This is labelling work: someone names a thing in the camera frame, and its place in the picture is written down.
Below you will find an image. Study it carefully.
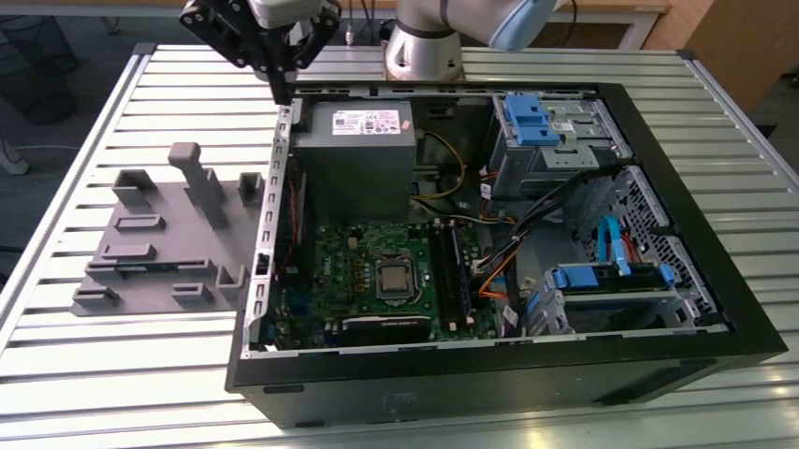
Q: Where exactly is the metal disk bay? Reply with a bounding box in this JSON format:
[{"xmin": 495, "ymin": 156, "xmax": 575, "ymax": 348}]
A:
[{"xmin": 521, "ymin": 275, "xmax": 730, "ymax": 336}]

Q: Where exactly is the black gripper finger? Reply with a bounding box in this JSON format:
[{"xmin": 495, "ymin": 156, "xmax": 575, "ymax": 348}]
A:
[
  {"xmin": 283, "ymin": 12, "xmax": 342, "ymax": 105},
  {"xmin": 179, "ymin": 0, "xmax": 283, "ymax": 105}
]

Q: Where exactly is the silver CPU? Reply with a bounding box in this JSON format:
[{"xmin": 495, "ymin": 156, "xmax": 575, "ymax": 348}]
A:
[{"xmin": 377, "ymin": 265, "xmax": 415, "ymax": 294}]

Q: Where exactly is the CPU socket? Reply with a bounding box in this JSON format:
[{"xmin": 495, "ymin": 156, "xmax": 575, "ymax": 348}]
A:
[{"xmin": 369, "ymin": 251, "xmax": 423, "ymax": 309}]

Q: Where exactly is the blue flat wire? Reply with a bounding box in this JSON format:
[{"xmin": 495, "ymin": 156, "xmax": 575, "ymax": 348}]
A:
[{"xmin": 597, "ymin": 217, "xmax": 633, "ymax": 277}]

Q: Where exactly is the grey plastic parts rack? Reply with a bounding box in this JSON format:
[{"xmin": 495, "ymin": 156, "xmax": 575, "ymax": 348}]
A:
[{"xmin": 68, "ymin": 141, "xmax": 267, "ymax": 318}]

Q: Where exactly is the white furniture foot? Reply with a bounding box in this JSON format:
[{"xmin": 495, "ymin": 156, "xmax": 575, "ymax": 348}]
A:
[{"xmin": 0, "ymin": 135, "xmax": 30, "ymax": 177}]

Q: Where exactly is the black open PC case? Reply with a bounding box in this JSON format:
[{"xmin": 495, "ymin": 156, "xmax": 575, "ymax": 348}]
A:
[{"xmin": 223, "ymin": 79, "xmax": 790, "ymax": 429}]

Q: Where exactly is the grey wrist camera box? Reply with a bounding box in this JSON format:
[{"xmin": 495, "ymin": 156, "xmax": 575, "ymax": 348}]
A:
[{"xmin": 247, "ymin": 0, "xmax": 327, "ymax": 30}]

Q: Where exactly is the hard disk in blue carrier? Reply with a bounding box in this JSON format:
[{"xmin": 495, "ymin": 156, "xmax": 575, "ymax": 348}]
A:
[{"xmin": 553, "ymin": 264, "xmax": 674, "ymax": 294}]

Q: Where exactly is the grey power supply unit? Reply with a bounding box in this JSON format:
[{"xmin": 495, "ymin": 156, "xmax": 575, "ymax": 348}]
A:
[{"xmin": 293, "ymin": 100, "xmax": 419, "ymax": 224}]

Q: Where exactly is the metal drive cage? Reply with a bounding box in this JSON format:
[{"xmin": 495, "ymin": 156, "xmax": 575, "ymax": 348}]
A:
[{"xmin": 490, "ymin": 93, "xmax": 633, "ymax": 200}]

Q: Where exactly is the white framed wooden desk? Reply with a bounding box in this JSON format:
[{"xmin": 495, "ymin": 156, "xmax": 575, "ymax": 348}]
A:
[{"xmin": 80, "ymin": 0, "xmax": 673, "ymax": 51}]

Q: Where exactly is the black cable bundle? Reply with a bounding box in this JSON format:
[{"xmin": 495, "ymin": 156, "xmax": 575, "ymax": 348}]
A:
[{"xmin": 478, "ymin": 166, "xmax": 626, "ymax": 277}]

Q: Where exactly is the RAM stick with blue label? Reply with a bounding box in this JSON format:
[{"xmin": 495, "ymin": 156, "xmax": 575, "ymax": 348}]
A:
[{"xmin": 115, "ymin": 263, "xmax": 181, "ymax": 275}]

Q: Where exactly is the green motherboard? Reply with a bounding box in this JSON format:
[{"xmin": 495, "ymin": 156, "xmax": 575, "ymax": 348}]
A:
[{"xmin": 274, "ymin": 219, "xmax": 501, "ymax": 350}]

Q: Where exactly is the orange wire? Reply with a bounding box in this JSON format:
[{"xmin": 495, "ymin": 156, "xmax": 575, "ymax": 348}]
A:
[{"xmin": 478, "ymin": 268, "xmax": 519, "ymax": 300}]

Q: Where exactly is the hanging black cable white plug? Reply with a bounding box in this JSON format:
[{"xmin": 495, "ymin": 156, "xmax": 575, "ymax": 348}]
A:
[{"xmin": 342, "ymin": 0, "xmax": 377, "ymax": 47}]

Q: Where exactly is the black graphics card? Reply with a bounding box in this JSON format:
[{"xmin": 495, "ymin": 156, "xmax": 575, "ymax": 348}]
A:
[{"xmin": 341, "ymin": 315, "xmax": 434, "ymax": 346}]

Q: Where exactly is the empty black RAM slot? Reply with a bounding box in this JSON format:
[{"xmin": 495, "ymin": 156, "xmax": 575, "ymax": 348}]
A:
[{"xmin": 430, "ymin": 223, "xmax": 458, "ymax": 328}]

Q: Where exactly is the yellow wire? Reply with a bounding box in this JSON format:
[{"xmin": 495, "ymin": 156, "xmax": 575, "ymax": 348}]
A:
[{"xmin": 411, "ymin": 132, "xmax": 469, "ymax": 201}]

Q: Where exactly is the blue plastic drive carrier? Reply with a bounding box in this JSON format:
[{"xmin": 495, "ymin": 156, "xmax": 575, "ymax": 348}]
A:
[{"xmin": 506, "ymin": 94, "xmax": 557, "ymax": 146}]

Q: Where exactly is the wooden cabinet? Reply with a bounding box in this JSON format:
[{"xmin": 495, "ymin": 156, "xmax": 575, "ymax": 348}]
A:
[{"xmin": 649, "ymin": 0, "xmax": 799, "ymax": 127}]

